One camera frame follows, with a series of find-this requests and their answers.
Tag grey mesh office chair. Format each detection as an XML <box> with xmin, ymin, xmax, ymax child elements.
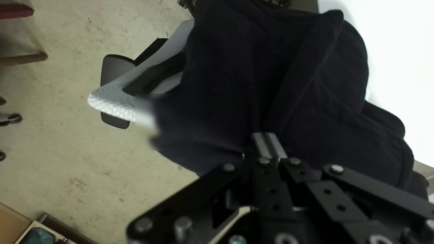
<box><xmin>87</xmin><ymin>21</ymin><xmax>194</xmax><ymax>129</ymax></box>

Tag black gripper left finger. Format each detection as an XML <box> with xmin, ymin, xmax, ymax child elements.
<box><xmin>251</xmin><ymin>132</ymin><xmax>299</xmax><ymax>244</ymax></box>

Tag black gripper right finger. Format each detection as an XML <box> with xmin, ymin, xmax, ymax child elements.
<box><xmin>265</xmin><ymin>133</ymin><xmax>434</xmax><ymax>244</ymax></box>

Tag black towel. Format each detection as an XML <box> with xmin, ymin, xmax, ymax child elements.
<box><xmin>151</xmin><ymin>0</ymin><xmax>428</xmax><ymax>197</ymax></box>

